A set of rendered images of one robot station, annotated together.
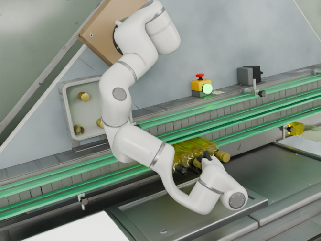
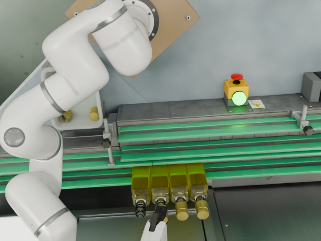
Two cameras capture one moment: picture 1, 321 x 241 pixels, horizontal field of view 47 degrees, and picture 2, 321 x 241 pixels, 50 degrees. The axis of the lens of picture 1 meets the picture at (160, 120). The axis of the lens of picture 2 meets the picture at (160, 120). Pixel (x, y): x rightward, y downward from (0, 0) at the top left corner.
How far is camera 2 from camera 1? 74 cm
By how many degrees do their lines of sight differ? 27
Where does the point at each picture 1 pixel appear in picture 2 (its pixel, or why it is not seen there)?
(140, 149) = (22, 216)
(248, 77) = (312, 93)
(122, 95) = (16, 140)
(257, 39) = not seen: outside the picture
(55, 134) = not seen: hidden behind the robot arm
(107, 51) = not seen: hidden behind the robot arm
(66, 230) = (16, 224)
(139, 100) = (149, 93)
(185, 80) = (217, 78)
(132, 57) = (57, 82)
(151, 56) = (87, 83)
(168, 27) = (122, 44)
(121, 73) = (33, 104)
